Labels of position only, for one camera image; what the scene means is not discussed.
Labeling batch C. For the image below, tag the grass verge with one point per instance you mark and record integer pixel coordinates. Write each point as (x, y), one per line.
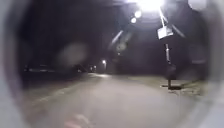
(150, 81)
(53, 89)

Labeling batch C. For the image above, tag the grey asphalt path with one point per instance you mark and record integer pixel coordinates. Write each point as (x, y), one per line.
(123, 106)

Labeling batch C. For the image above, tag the robot's own part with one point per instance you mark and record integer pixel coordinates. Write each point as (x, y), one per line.
(78, 121)

